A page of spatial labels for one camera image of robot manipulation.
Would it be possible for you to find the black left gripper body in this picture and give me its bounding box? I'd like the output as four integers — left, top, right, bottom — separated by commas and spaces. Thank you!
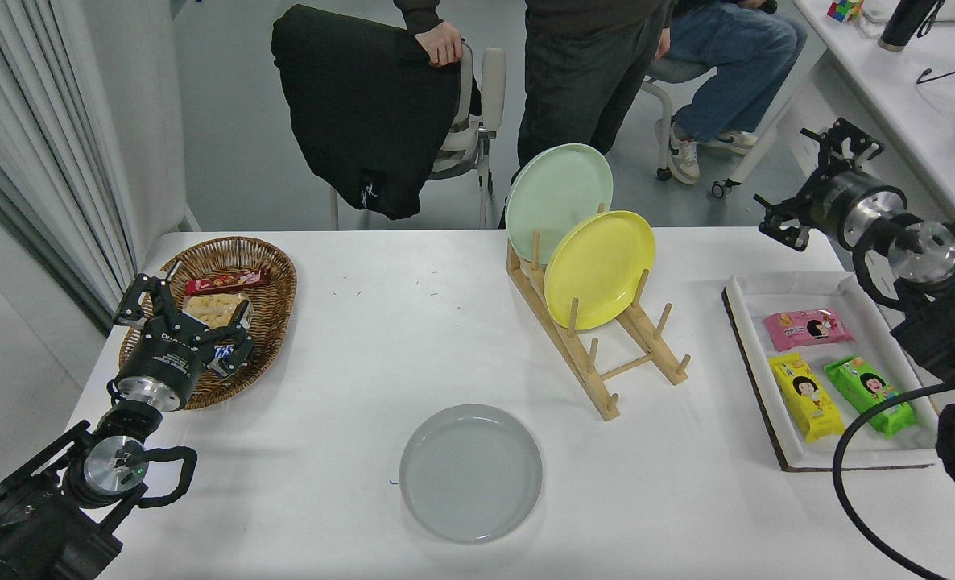
118, 321, 209, 398

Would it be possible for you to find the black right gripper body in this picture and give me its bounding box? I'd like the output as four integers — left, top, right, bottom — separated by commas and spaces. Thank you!
804, 167, 883, 235

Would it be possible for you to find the pale green plate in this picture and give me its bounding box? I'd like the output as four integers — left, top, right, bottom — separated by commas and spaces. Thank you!
505, 143, 614, 267

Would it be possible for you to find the grey plate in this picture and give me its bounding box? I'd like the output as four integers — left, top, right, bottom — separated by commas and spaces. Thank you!
399, 404, 544, 544

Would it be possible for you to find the black jacket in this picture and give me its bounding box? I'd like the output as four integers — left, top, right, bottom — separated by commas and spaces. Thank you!
271, 4, 482, 221

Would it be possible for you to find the white office chair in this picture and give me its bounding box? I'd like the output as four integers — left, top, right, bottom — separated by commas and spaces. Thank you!
329, 44, 506, 230

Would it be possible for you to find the yellow plate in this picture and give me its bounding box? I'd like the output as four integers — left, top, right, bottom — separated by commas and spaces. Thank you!
543, 210, 657, 331

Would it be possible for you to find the wooden plate rack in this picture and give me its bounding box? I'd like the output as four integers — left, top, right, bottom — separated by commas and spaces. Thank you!
506, 205, 692, 422

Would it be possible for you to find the person's right hand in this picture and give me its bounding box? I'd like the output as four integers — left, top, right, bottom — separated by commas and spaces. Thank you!
413, 22, 465, 68

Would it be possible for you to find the blue chocolate bar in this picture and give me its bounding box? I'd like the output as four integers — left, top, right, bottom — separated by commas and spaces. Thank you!
208, 342, 241, 379

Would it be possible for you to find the clear bag of pale snacks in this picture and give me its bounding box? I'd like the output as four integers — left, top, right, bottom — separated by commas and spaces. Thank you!
181, 294, 251, 331

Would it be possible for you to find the red snack bar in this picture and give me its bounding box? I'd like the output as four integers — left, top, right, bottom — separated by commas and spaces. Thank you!
184, 270, 271, 296

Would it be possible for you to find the white desk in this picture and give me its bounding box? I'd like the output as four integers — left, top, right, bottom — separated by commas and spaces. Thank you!
727, 0, 955, 404

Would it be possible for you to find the brown wicker basket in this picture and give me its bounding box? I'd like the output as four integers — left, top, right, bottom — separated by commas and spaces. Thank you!
118, 236, 297, 412

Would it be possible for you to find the pink snack pack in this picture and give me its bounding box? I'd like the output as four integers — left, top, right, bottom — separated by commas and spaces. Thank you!
763, 309, 855, 353

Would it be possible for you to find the black bottle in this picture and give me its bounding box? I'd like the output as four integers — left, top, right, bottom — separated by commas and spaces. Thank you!
878, 0, 941, 52

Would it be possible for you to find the white rectangular tray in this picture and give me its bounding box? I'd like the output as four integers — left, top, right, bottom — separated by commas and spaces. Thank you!
723, 271, 941, 472

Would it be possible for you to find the seated person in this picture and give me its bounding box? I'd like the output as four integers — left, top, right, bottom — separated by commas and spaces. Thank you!
655, 0, 808, 186

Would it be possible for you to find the yellow snack pack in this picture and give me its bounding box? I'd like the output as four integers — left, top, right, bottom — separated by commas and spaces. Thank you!
768, 352, 846, 444

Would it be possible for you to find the green snack pack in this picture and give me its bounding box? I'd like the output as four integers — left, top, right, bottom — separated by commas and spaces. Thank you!
824, 355, 917, 440

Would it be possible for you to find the grey office chair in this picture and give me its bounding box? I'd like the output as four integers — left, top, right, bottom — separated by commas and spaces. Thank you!
639, 56, 756, 200

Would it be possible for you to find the white pleated curtain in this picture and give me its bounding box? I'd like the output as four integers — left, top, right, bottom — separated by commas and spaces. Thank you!
0, 0, 136, 331

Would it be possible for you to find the standing person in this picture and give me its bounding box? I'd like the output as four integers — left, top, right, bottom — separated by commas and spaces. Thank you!
393, 0, 676, 230

